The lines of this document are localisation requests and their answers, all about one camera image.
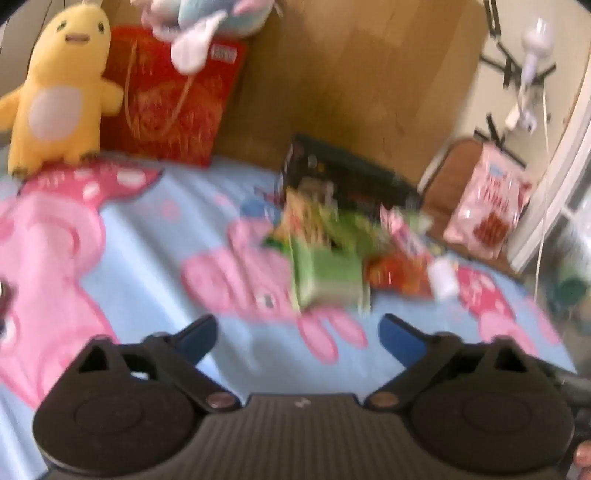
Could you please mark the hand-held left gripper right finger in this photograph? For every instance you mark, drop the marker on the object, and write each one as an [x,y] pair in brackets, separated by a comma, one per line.
[399,340]

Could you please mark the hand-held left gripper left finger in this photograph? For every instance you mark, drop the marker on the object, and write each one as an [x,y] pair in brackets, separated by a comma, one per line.
[198,338]

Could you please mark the pile of mixed snack packets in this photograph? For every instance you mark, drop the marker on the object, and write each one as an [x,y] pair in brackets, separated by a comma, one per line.
[328,267]

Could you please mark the small white bottle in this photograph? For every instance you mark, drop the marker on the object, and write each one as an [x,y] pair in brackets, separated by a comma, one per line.
[443,279]

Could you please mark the blue pink cartoon blanket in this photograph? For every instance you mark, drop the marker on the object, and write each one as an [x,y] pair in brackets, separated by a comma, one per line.
[138,240]

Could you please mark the pink snack bag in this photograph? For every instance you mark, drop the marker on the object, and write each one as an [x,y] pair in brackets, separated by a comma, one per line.
[489,207]

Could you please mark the black printed cardboard box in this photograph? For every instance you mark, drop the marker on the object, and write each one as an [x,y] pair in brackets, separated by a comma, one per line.
[355,175]

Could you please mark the brown seat cushion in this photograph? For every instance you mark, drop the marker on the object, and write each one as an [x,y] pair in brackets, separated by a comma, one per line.
[445,175]

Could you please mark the green round object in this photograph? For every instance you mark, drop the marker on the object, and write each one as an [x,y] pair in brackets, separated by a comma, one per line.
[571,288]

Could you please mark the red gift bag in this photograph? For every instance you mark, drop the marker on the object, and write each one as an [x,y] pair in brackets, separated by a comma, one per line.
[180,110]

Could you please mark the wooden headboard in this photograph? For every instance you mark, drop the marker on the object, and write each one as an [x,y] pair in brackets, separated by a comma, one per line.
[351,69]

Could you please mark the yellow plush duck toy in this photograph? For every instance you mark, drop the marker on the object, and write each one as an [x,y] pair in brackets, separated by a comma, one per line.
[60,92]

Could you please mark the pastel blue pink plush toy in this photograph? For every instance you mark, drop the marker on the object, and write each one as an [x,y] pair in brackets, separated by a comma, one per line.
[207,23]

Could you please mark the white bulb-shaped lamp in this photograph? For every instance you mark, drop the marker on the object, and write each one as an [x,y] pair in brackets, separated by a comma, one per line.
[531,50]

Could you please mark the white window frame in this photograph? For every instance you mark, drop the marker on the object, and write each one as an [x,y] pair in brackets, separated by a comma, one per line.
[554,184]

